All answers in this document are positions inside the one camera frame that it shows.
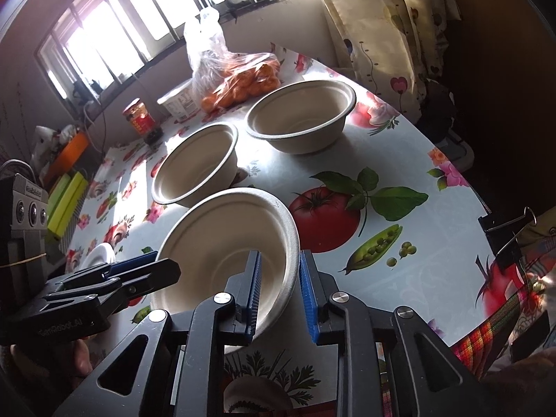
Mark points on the floral fruit print tablecloth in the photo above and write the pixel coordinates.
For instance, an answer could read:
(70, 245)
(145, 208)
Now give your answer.
(429, 267)

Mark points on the cream patterned curtain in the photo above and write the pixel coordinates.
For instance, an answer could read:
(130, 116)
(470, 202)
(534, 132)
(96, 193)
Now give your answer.
(392, 47)

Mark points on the orange basin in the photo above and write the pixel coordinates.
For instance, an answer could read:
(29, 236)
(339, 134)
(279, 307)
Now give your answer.
(66, 159)

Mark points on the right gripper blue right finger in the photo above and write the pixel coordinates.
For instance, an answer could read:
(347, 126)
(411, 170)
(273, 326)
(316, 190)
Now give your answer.
(317, 288)

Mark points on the white green flat box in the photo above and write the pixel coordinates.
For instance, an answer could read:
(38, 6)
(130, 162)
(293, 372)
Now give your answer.
(56, 193)

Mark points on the white plastic tub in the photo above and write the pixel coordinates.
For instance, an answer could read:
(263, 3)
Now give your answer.
(179, 102)

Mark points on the white foam plate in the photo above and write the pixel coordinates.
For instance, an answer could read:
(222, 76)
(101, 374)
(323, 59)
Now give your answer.
(101, 254)

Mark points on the plastic bag of oranges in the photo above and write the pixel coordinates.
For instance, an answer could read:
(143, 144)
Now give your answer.
(221, 78)

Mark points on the red label sauce jar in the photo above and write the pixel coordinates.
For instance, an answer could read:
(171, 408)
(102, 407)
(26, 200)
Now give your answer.
(137, 114)

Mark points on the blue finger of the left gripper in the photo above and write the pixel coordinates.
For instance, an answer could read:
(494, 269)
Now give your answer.
(114, 294)
(130, 262)

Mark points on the window with metal bars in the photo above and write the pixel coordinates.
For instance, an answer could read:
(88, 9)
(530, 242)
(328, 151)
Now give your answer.
(95, 46)

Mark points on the large paper bowl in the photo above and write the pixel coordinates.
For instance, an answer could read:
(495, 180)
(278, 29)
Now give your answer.
(211, 243)

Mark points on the lime green box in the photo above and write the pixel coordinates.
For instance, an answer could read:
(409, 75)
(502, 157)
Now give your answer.
(64, 212)

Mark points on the black binder clip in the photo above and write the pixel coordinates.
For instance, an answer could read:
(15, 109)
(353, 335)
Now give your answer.
(502, 232)

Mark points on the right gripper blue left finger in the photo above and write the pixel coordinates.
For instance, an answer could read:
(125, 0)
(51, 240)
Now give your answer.
(246, 288)

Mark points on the left hand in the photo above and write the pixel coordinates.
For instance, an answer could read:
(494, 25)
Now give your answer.
(71, 360)

